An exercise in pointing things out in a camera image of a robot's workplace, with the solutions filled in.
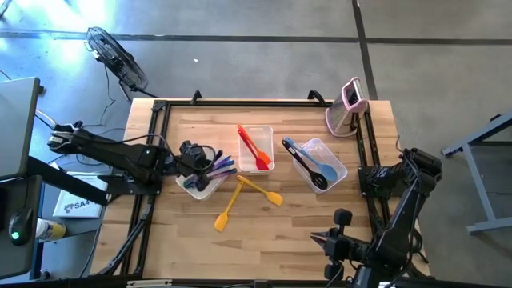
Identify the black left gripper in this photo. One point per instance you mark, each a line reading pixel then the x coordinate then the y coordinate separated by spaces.
pixel 192 160

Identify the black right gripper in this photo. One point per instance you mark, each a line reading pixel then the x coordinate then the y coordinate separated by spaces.
pixel 344 248

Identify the purple iridescent knife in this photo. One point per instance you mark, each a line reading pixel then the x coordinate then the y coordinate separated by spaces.
pixel 224 176
pixel 228 171

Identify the large white plastic bin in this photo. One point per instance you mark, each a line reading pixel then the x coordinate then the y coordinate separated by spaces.
pixel 212 188

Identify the red silicone spatula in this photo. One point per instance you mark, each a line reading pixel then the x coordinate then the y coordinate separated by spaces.
pixel 262 164

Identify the orange silicone spatula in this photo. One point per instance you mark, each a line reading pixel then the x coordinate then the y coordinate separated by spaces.
pixel 266 157

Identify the small white plastic bin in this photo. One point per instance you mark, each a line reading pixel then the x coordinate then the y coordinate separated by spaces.
pixel 264 136

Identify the black slotted spoon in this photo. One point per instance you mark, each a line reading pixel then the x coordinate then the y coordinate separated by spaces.
pixel 304 166

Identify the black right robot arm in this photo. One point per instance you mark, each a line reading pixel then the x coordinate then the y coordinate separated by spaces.
pixel 400 224

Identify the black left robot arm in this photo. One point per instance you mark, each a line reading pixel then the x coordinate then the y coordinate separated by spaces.
pixel 120 154

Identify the yellow silicone spatula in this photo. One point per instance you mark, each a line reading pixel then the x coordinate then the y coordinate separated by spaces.
pixel 274 198
pixel 222 222

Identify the black table clamp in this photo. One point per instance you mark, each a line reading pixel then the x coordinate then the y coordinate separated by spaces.
pixel 196 97
pixel 316 96

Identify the clear plastic bin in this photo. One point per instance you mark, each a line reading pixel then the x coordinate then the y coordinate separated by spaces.
pixel 336 160

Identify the white printed cardboard box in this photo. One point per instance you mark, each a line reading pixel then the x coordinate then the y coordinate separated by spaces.
pixel 80 200

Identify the black floor fan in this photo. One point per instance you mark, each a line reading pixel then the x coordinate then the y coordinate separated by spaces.
pixel 116 60

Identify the white yellow bottle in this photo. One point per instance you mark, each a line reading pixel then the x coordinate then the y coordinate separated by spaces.
pixel 52 230

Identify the computer monitor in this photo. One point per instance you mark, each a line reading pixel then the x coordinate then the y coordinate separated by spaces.
pixel 18 128

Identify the black side desk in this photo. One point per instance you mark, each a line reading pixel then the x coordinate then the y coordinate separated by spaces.
pixel 12 192

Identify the black computer mouse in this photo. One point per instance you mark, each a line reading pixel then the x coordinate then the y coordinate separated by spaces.
pixel 20 226

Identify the black aluminium rig frame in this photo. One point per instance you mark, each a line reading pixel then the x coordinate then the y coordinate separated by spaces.
pixel 260 103

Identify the grey metal table frame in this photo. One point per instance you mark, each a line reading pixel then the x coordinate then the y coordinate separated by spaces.
pixel 480 176

